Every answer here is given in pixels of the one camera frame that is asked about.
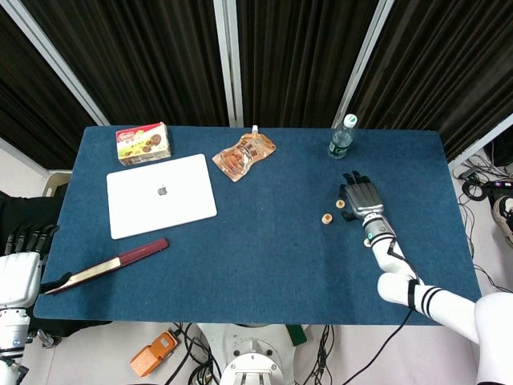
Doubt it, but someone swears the black box device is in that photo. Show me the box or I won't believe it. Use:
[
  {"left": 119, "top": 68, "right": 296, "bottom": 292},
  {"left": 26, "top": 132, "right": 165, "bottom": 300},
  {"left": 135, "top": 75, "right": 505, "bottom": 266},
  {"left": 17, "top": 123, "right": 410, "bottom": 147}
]
[{"left": 483, "top": 136, "right": 513, "bottom": 168}]

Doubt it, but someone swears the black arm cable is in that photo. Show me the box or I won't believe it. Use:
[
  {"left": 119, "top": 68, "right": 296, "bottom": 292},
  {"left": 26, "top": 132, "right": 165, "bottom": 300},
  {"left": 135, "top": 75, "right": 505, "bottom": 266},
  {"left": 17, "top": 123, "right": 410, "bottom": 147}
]
[{"left": 343, "top": 239, "right": 422, "bottom": 385}]

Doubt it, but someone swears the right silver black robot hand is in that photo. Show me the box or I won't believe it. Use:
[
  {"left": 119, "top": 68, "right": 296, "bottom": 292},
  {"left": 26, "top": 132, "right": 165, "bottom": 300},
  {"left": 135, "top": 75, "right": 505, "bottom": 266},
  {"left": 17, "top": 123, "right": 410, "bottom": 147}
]
[{"left": 338, "top": 170, "right": 387, "bottom": 221}]

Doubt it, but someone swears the cream plastic cart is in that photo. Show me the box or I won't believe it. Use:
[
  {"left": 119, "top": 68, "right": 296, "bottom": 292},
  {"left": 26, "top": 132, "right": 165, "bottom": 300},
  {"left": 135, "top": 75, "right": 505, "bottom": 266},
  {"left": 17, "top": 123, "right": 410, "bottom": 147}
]
[{"left": 42, "top": 169, "right": 73, "bottom": 198}]

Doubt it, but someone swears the green block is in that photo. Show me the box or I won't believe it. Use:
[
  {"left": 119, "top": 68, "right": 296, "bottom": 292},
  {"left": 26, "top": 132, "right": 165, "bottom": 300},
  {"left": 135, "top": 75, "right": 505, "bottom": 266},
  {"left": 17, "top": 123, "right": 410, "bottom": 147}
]
[{"left": 286, "top": 324, "right": 308, "bottom": 347}]

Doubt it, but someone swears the clear green-label water bottle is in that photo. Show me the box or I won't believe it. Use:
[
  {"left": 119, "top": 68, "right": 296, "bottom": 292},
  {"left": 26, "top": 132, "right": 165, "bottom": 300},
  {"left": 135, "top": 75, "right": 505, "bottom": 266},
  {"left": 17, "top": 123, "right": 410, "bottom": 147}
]
[{"left": 327, "top": 113, "right": 358, "bottom": 160}]

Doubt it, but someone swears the black cable tangle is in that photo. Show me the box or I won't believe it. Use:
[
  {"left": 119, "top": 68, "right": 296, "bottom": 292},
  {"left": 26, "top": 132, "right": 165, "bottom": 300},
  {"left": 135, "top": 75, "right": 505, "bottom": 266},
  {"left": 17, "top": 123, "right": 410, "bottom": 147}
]
[
  {"left": 170, "top": 322, "right": 224, "bottom": 385},
  {"left": 451, "top": 154, "right": 513, "bottom": 294},
  {"left": 310, "top": 324, "right": 336, "bottom": 385}
]

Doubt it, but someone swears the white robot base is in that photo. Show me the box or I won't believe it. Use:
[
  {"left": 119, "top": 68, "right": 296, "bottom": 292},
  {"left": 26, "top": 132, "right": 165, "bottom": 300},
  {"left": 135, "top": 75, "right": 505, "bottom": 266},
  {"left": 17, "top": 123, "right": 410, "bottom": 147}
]
[{"left": 196, "top": 322, "right": 309, "bottom": 385}]

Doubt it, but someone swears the orange spouted snack pouch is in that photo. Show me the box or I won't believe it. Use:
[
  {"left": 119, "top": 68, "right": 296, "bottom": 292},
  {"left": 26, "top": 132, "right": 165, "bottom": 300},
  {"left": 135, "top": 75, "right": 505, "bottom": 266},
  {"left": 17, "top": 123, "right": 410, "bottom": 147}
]
[{"left": 211, "top": 124, "right": 277, "bottom": 184}]

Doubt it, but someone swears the black pleated curtain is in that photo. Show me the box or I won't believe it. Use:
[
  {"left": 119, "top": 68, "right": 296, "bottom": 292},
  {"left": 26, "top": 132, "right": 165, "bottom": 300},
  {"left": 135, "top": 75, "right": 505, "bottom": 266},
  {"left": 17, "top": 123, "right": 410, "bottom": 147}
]
[{"left": 0, "top": 0, "right": 513, "bottom": 169}]

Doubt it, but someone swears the white frame post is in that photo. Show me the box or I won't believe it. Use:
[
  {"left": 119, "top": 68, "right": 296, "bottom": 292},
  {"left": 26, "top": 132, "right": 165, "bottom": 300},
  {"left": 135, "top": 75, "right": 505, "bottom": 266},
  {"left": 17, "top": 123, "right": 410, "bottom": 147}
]
[
  {"left": 0, "top": 136, "right": 51, "bottom": 176},
  {"left": 212, "top": 0, "right": 244, "bottom": 128},
  {"left": 447, "top": 115, "right": 513, "bottom": 172},
  {"left": 0, "top": 0, "right": 111, "bottom": 126},
  {"left": 331, "top": 0, "right": 396, "bottom": 129}
]

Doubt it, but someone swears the white black sneaker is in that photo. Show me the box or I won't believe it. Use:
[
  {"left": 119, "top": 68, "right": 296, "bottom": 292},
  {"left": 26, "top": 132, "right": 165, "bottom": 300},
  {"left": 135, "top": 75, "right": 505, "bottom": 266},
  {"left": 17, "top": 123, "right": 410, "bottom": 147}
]
[{"left": 491, "top": 195, "right": 513, "bottom": 248}]

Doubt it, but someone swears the yellow cookie box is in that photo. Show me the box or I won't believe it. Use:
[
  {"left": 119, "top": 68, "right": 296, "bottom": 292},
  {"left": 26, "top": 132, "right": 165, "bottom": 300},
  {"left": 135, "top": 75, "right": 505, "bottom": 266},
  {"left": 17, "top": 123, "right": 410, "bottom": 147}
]
[{"left": 115, "top": 121, "right": 173, "bottom": 168}]

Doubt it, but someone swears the orange pedal box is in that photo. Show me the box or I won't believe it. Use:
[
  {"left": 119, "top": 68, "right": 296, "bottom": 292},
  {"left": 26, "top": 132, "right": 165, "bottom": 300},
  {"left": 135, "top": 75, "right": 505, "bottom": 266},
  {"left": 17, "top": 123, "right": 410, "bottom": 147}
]
[{"left": 129, "top": 330, "right": 180, "bottom": 378}]

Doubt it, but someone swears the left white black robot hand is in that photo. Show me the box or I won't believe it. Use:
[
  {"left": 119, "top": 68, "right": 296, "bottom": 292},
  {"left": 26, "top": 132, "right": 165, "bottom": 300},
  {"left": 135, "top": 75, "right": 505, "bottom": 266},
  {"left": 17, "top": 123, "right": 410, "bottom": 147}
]
[{"left": 0, "top": 223, "right": 72, "bottom": 310}]

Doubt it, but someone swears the dark red folded fan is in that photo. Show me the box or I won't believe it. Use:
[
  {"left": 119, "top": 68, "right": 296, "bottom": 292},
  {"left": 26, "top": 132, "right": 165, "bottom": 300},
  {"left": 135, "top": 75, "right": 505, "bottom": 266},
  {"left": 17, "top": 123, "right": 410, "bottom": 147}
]
[{"left": 44, "top": 237, "right": 171, "bottom": 296}]

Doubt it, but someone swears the silver closed laptop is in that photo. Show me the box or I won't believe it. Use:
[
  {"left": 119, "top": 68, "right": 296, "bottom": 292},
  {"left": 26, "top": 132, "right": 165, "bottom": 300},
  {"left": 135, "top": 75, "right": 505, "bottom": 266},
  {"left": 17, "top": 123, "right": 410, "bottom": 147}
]
[{"left": 106, "top": 153, "right": 218, "bottom": 241}]

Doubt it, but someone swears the black fabric object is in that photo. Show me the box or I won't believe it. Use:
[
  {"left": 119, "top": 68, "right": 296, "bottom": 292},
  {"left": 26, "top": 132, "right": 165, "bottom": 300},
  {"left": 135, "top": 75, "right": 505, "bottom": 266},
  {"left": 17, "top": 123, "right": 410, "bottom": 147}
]
[{"left": 0, "top": 191, "right": 65, "bottom": 257}]

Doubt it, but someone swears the blue fabric table cloth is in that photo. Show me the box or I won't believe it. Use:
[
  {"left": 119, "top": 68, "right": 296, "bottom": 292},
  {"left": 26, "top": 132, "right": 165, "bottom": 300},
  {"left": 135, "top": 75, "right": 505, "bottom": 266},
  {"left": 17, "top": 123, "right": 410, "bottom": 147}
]
[{"left": 32, "top": 125, "right": 483, "bottom": 326}]

